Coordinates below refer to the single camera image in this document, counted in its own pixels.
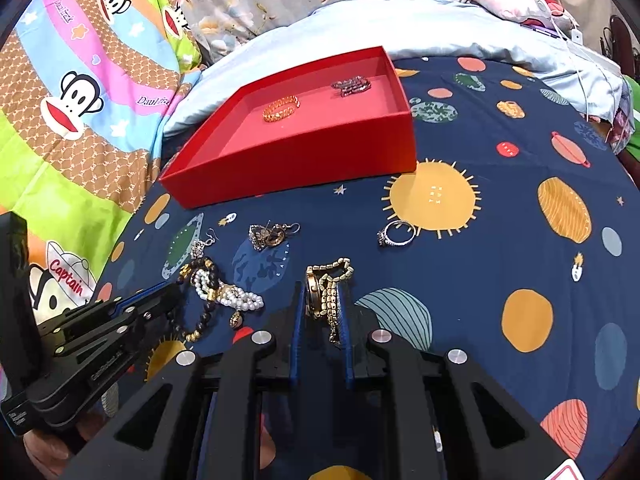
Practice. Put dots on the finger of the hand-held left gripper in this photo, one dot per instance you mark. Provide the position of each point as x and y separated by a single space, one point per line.
125 345
90 312

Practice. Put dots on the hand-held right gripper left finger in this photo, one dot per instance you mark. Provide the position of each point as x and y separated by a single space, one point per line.
299 325

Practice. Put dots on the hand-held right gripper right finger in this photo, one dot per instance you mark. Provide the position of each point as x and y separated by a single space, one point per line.
345 332

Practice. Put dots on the gold bangle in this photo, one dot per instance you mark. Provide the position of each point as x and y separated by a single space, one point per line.
312 295

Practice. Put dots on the brown flower earring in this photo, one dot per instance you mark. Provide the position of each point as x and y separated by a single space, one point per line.
276 239

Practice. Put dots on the silver filigree earring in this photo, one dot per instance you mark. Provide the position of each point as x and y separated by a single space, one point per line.
257 237

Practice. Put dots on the silver hook earring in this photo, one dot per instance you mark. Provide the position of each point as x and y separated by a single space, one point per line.
198 247

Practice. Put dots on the red cardboard box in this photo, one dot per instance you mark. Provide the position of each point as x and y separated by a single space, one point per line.
300 160

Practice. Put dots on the person's left hand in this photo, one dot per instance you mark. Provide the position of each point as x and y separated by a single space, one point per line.
47 455

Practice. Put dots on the red white card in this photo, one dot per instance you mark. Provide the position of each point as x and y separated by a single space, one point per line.
567 472

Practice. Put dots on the colourful monkey print blanket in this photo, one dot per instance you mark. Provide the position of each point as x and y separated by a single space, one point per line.
100 35

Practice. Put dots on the light blue blanket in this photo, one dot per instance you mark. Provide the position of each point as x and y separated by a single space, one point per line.
350 25

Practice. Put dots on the patterned floral cloth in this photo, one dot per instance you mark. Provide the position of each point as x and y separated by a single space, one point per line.
620 127

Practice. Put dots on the green cloth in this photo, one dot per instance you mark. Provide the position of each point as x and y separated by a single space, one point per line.
634 135

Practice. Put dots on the purple flat object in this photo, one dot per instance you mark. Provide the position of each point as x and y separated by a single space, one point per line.
540 30

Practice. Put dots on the dark curled metal frame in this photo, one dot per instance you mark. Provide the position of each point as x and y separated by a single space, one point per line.
620 35

